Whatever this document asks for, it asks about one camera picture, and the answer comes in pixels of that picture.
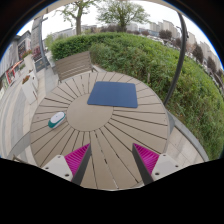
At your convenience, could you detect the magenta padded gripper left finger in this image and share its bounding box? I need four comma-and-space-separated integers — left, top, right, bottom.
42, 144, 91, 185

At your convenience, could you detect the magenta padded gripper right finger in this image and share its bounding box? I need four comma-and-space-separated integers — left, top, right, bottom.
132, 144, 181, 185

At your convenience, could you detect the white and teal computer mouse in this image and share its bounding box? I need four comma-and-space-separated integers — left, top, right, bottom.
48, 112, 65, 128

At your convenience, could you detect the blue mouse pad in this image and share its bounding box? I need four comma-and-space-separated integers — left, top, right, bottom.
87, 81, 138, 108

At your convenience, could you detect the round wooden slatted table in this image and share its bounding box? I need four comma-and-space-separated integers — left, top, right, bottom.
31, 72, 170, 190

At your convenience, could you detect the green hedge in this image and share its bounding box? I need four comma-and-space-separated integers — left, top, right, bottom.
51, 33, 224, 160

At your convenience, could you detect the white planter box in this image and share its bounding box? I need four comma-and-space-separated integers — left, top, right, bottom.
20, 53, 40, 105

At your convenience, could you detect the wooden slatted bench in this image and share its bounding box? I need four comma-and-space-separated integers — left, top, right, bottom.
55, 51, 95, 82

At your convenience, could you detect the black curved lamp pole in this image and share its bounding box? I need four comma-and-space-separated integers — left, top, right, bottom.
162, 12, 189, 107

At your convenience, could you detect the left tree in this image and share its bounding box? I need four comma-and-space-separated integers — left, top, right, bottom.
57, 0, 96, 35

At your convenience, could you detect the tree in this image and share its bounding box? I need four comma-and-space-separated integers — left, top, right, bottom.
97, 0, 150, 32
57, 0, 96, 35

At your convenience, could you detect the right tree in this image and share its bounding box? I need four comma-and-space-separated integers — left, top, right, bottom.
97, 0, 150, 32

